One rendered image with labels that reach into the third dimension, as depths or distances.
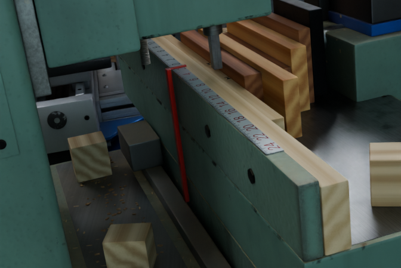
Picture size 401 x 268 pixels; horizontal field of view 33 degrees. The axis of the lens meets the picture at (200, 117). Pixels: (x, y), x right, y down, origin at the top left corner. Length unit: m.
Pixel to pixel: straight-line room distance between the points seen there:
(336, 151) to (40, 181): 0.25
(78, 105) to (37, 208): 0.67
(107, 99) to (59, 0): 0.81
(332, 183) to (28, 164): 0.24
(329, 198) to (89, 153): 0.44
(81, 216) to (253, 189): 0.30
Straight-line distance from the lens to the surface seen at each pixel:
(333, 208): 0.43
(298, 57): 0.66
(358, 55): 0.68
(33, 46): 0.56
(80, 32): 0.56
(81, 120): 1.23
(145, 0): 0.61
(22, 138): 0.54
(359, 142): 0.61
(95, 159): 0.83
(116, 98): 1.35
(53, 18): 0.56
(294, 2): 0.72
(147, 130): 0.82
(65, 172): 0.87
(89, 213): 0.76
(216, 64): 0.67
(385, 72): 0.70
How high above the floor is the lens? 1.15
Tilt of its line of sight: 21 degrees down
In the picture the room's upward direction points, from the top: 7 degrees counter-clockwise
